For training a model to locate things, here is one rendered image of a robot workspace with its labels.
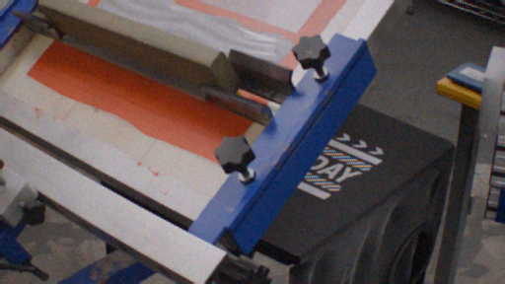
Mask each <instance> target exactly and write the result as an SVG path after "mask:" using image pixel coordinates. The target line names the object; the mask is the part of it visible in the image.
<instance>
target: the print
mask: <svg viewBox="0 0 505 284"><path fill-rule="evenodd" d="M392 153H393V152H390V151H388V150H386V149H381V148H379V147H377V146H375V145H372V144H370V143H368V142H366V141H363V140H361V139H359V138H357V137H354V136H352V135H349V134H347V133H343V132H340V131H338V130H337V131H336V132H335V133H334V136H333V137H332V139H331V140H330V142H329V143H328V144H327V146H326V147H325V149H324V150H323V152H322V153H321V154H320V155H319V158H318V159H317V161H316V162H315V164H314V165H313V166H312V168H311V169H310V171H309V172H308V173H307V175H306V176H305V177H304V178H303V179H302V181H301V182H300V184H299V185H298V186H297V190H299V191H301V192H303V193H306V194H307V193H308V194H310V195H312V196H313V197H315V198H317V199H319V200H321V201H323V200H324V199H326V198H328V197H329V196H330V195H331V194H333V193H334V192H336V191H337V190H339V189H341V188H342V187H344V186H346V185H347V184H349V183H350V182H352V181H354V180H355V179H356V178H358V177H359V176H361V175H363V174H364V173H366V172H367V171H368V170H369V169H371V168H372V167H374V166H376V165H378V164H379V163H381V162H382V161H384V160H385V158H387V157H388V156H390V155H391V154H392Z"/></svg>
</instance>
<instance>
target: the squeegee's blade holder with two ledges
mask: <svg viewBox="0 0 505 284"><path fill-rule="evenodd" d="M62 42H63V43H64V44H65V45H67V46H71V47H73V48H75V49H77V50H80V51H83V52H85V53H86V54H89V55H93V56H95V57H96V58H99V59H102V60H104V61H106V62H108V63H110V64H112V65H113V64H114V65H116V66H118V67H120V68H123V69H125V70H126V71H127V70H129V71H131V72H132V73H135V74H137V75H139V76H141V77H146V78H148V79H150V80H152V81H154V82H157V83H158V84H161V85H162V84H163V85H165V86H167V87H169V88H171V89H174V90H176V91H179V92H180V93H182V94H187V95H190V96H192V97H193V98H196V99H198V100H201V101H203V102H205V103H208V100H209V99H210V98H211V96H210V94H208V93H206V92H203V91H200V87H197V86H195V85H193V84H191V83H189V82H187V81H185V80H181V79H178V78H176V77H173V76H171V75H170V74H167V73H165V72H162V71H161V72H160V71H158V70H156V69H153V68H151V67H150V66H147V65H142V64H141V63H138V62H136V61H134V60H132V59H127V58H126V57H123V56H121V55H119V54H114V53H113V52H111V51H108V50H107V49H102V48H100V47H98V46H97V45H92V44H90V43H88V42H86V41H81V40H80V39H78V38H76V37H73V36H71V35H68V34H65V36H64V37H63V39H62Z"/></svg>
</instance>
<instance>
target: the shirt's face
mask: <svg viewBox="0 0 505 284"><path fill-rule="evenodd" d="M338 131H340V132H343V133H347V134H349V135H352V136H354V137H357V138H359V139H361V140H363V141H366V142H368V143H370V144H372V145H375V146H377V147H379V148H381V149H386V150H388V151H390V152H393V153H392V154H391V155H390V156H388V157H387V158H385V160H384V161H382V162H381V163H379V164H378V165H376V166H374V167H372V168H371V169H369V170H368V171H367V172H366V173H364V174H363V175H361V176H359V177H357V178H356V179H355V180H354V181H352V182H350V183H349V184H347V185H346V186H344V187H342V188H341V189H339V190H337V191H336V192H334V193H333V194H331V195H330V196H329V197H328V198H326V199H324V200H323V201H321V200H319V199H317V198H315V197H313V196H312V195H310V194H308V193H307V194H306V193H303V192H301V191H299V190H297V189H296V191H295V192H294V193H293V195H292V196H291V197H290V198H289V199H288V201H287V202H286V204H285V205H284V206H283V208H282V209H281V211H280V212H279V213H278V214H277V215H276V217H275V218H274V219H273V222H272V224H271V225H270V226H269V227H268V228H267V230H266V231H265V233H264V234H263V235H262V237H261V238H260V239H259V240H258V241H257V242H258V243H259V244H261V245H264V246H266V247H268V248H270V249H274V250H276V251H278V252H280V253H282V254H284V255H285V256H289V257H291V258H293V259H295V260H296V259H297V257H298V255H299V254H301V253H303V252H304V251H306V250H307V249H309V248H310V247H312V246H313V245H315V244H316V243H317V242H320V241H321V240H323V239H324V238H325V237H327V236H328V235H330V234H331V233H332V232H333V231H335V230H336V229H338V228H339V227H341V226H343V225H345V224H346V223H347V222H348V221H350V220H351V219H353V218H354V217H356V216H357V215H358V214H359V213H360V212H362V211H363V210H365V209H366V208H368V207H369V206H371V205H373V204H374V203H376V202H377V201H378V200H380V198H382V197H383V196H385V195H386V194H388V193H389V192H390V191H391V190H393V189H394V188H395V187H397V186H399V185H400V184H402V183H403V182H404V181H405V180H407V179H408V178H410V177H411V176H412V175H413V174H415V173H416V172H418V171H419V170H421V169H423V168H424V167H425V166H426V165H427V164H429V163H430V162H431V161H432V160H434V159H435V158H436V157H439V156H440V155H441V154H442V153H444V152H445V151H446V150H447V149H448V148H450V147H451V146H453V144H452V142H451V141H449V140H447V139H445V138H442V137H441V136H436V135H434V134H431V133H429V132H427V131H425V130H423V129H420V128H418V127H416V126H413V125H411V124H409V123H406V122H402V121H399V120H397V119H395V118H392V117H391V116H388V115H385V114H384V113H381V112H378V111H376V110H374V109H371V108H369V107H366V106H363V105H360V104H358V103H356V105H355V107H354V108H353V110H352V111H351V112H350V113H349V114H348V115H347V116H346V119H345V120H344V122H343V123H342V124H341V126H340V127H339V129H338Z"/></svg>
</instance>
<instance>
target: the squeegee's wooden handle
mask: <svg viewBox="0 0 505 284"><path fill-rule="evenodd" d="M38 5H39V8H40V9H41V10H42V12H43V14H44V15H45V17H46V18H47V19H48V20H49V21H50V22H53V23H54V24H57V26H58V28H59V29H60V31H61V32H62V34H63V35H64V36H65V34H68V35H69V36H73V37H76V38H78V39H80V40H81V41H86V42H88V43H90V44H92V45H97V46H98V47H100V48H102V49H107V50H108V51H111V52H113V53H114V54H119V55H121V56H123V57H126V58H127V59H132V60H134V61H136V62H138V63H141V64H142V65H147V66H150V67H151V68H153V69H156V70H158V71H160V72H161V71H162V72H165V73H167V74H170V75H171V76H173V77H176V78H178V79H181V80H185V81H187V82H189V83H191V84H193V85H195V86H197V87H201V85H204V84H212V85H214V86H216V87H219V88H221V89H222V88H224V89H226V90H229V91H230V92H233V93H236V92H237V91H238V90H239V89H240V87H242V85H243V84H242V82H241V80H240V79H239V77H238V75H237V73H236V72H235V70H234V69H233V66H232V64H231V62H230V61H229V59H228V57H227V56H226V55H225V53H224V51H221V50H218V49H217V48H214V47H209V46H206V45H203V44H202V43H199V42H197V41H194V40H190V39H187V38H184V37H182V36H180V35H173V34H171V33H169V32H166V31H164V30H159V29H157V28H154V27H152V26H147V25H145V24H143V23H140V22H136V21H133V20H132V19H129V18H125V17H122V16H119V15H118V14H117V15H116V14H114V13H112V12H109V11H105V10H103V9H101V8H96V7H94V6H92V5H88V4H85V3H83V2H78V1H77V0H39V1H38Z"/></svg>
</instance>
